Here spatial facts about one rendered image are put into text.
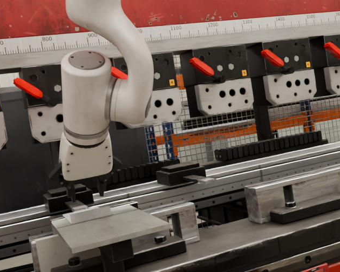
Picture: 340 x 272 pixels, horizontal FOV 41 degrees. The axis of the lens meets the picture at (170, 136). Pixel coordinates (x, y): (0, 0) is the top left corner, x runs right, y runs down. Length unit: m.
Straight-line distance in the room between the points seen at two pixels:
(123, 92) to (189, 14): 0.42
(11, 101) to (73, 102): 0.78
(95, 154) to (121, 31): 0.26
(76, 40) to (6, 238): 0.57
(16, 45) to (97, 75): 0.31
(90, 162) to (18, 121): 0.69
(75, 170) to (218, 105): 0.41
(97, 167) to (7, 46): 0.32
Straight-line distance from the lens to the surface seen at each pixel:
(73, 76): 0.77
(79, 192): 1.27
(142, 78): 0.76
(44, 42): 1.04
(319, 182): 1.34
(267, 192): 1.24
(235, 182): 1.49
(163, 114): 1.08
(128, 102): 0.78
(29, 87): 0.98
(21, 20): 1.05
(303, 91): 1.28
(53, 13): 1.06
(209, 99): 1.13
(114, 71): 1.02
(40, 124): 1.02
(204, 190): 1.44
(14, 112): 1.56
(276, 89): 1.23
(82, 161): 0.90
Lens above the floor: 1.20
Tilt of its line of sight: 3 degrees down
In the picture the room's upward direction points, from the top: 9 degrees counter-clockwise
